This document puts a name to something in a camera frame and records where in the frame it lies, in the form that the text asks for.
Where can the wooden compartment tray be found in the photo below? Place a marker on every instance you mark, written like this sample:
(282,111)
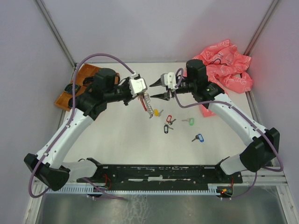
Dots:
(86,70)

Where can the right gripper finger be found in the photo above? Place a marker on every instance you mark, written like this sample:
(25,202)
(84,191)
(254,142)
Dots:
(157,83)
(162,96)

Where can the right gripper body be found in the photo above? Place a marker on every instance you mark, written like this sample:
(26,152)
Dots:
(171,93)

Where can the key with blue tag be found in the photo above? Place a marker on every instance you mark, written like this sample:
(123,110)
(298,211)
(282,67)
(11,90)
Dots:
(198,137)

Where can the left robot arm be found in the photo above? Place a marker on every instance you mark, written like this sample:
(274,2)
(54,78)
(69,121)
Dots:
(48,164)

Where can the key with yellow tag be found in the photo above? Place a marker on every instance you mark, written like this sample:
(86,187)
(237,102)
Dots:
(157,113)

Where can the key with green tag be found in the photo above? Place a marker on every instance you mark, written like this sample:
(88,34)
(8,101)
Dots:
(189,120)

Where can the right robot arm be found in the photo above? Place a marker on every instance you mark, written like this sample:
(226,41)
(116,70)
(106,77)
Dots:
(261,143)

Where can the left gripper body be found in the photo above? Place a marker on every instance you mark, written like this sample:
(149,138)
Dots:
(130,98)

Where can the pink patterned cloth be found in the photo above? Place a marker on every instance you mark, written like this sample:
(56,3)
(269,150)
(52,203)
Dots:
(226,66)

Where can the black green coiled item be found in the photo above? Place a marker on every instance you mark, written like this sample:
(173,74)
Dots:
(69,87)

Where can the key with red tag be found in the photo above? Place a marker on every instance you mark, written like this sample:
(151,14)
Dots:
(170,120)

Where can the key with black tag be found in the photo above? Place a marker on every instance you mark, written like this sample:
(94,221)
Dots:
(167,128)

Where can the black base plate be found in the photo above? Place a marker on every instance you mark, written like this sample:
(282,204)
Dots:
(202,174)

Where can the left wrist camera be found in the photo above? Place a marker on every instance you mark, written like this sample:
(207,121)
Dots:
(137,84)

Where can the black coiled item in tray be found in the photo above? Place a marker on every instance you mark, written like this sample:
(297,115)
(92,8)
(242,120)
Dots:
(88,80)
(72,102)

